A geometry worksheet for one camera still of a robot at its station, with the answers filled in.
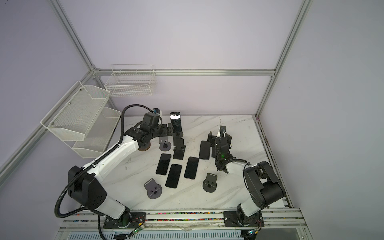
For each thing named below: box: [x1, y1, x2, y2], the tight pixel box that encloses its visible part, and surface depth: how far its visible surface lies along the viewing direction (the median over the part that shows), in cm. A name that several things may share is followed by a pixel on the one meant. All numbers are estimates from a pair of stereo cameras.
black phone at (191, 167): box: [184, 156, 199, 180], surface depth 94 cm
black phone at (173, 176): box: [165, 163, 182, 189], surface depth 90 cm
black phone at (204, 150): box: [199, 140, 211, 160], surface depth 101 cm
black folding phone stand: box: [173, 137, 186, 160], surface depth 97 cm
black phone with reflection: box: [155, 153, 172, 175], surface depth 95 cm
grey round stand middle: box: [159, 136, 172, 152], surface depth 103 cm
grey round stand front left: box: [143, 178, 162, 199], surface depth 80 cm
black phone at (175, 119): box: [170, 111, 182, 133], surface depth 103 cm
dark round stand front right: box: [202, 172, 218, 193], surface depth 82 cm
